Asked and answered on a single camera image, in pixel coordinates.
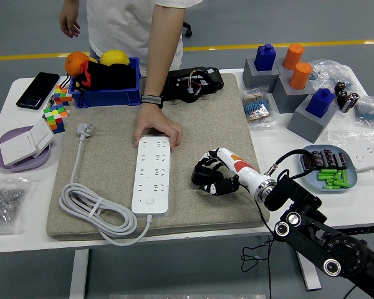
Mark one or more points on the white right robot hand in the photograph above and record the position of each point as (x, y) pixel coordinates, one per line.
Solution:
(240, 166)

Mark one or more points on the person's right hand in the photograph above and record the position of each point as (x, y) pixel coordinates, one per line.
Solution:
(69, 21)

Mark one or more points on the person's left hand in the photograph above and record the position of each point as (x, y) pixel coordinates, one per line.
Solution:
(154, 120)

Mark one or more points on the person's left forearm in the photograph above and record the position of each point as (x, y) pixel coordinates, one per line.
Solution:
(162, 56)

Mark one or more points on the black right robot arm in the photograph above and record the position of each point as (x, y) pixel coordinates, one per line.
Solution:
(302, 193)

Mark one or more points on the person's wristband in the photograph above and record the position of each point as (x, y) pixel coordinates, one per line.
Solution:
(151, 99)

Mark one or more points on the orange fruit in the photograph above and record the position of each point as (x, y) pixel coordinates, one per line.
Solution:
(74, 63)

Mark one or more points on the small yellow fruit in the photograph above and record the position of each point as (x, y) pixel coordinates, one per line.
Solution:
(93, 60)

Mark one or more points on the blue plastic bin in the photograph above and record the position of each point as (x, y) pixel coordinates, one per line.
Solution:
(112, 98)

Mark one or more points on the grey-brown mat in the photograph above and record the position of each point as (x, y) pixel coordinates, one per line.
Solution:
(205, 124)

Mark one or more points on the large yellow citrus fruit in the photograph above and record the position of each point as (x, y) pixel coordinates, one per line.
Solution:
(113, 57)

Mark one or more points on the black pouch with red trim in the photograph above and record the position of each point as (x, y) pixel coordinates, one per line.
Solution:
(112, 78)

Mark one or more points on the bag of resistors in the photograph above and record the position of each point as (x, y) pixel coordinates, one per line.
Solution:
(369, 113)
(257, 107)
(327, 70)

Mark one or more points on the dark capacitor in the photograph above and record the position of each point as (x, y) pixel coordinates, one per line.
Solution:
(328, 157)
(318, 157)
(341, 160)
(340, 87)
(306, 163)
(343, 99)
(351, 100)

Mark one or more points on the small colourful puzzle cube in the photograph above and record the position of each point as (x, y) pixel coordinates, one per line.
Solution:
(62, 95)

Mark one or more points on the grey block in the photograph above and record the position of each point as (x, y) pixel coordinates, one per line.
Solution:
(286, 101)
(255, 79)
(280, 66)
(305, 127)

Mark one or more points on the black smartphone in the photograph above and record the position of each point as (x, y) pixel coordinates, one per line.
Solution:
(37, 91)

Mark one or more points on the black office chair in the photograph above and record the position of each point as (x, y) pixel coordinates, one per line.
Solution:
(188, 32)

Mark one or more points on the large colourful puzzle cube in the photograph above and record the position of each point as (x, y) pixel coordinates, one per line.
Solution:
(56, 116)

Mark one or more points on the pile of green batteries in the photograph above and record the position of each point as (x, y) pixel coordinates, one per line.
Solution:
(335, 180)

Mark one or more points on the blue peg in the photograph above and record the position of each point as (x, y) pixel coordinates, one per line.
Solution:
(264, 59)
(319, 104)

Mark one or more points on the orange cylinder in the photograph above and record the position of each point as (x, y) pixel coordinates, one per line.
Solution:
(300, 76)
(293, 57)

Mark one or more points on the clear plastic bag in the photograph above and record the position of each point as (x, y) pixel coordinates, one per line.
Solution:
(346, 138)

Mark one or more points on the blue-grey tray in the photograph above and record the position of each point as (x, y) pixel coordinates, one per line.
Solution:
(352, 176)

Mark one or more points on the purple tray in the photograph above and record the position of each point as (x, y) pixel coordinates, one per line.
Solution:
(25, 165)

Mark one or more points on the black table control panel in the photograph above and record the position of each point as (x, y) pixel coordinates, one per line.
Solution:
(361, 230)

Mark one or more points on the small white wall switch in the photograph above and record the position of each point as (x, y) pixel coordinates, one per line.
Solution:
(42, 137)

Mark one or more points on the white wall socket panel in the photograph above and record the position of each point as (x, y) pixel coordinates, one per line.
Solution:
(369, 157)

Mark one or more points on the large white wall switch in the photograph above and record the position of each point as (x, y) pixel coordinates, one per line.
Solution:
(17, 149)

